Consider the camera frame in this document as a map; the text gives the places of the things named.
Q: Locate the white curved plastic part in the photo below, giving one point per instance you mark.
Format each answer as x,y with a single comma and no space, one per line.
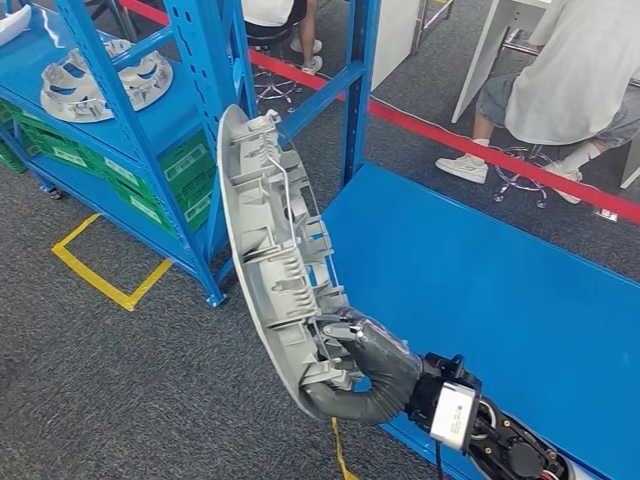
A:
12,26

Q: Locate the grey plastic wheel hubcap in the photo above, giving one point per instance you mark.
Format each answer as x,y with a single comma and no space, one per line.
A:
65,99
250,218

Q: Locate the metal floor socket plate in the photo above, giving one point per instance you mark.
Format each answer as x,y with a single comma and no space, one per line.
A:
605,214

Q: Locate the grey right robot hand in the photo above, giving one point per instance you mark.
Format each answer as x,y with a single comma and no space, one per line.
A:
390,378

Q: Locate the black round stool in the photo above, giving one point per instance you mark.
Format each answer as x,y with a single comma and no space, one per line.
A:
265,36
541,202

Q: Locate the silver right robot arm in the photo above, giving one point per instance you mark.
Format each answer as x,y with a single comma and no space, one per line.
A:
505,450

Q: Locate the person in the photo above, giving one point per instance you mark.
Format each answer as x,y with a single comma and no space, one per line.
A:
564,79
307,33

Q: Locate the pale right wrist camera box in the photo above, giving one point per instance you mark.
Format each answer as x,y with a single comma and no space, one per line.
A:
452,417

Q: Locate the red barrier belt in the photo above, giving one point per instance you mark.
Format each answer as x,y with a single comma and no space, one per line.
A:
425,128

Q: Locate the green plastic folding crate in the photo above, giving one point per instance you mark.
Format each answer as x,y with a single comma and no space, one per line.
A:
200,205
70,156
10,159
185,162

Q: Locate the white cabinet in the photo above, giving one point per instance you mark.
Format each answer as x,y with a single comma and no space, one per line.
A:
395,40

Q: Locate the blue metal shelf rack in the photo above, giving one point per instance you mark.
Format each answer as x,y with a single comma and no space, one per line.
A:
135,132
475,298

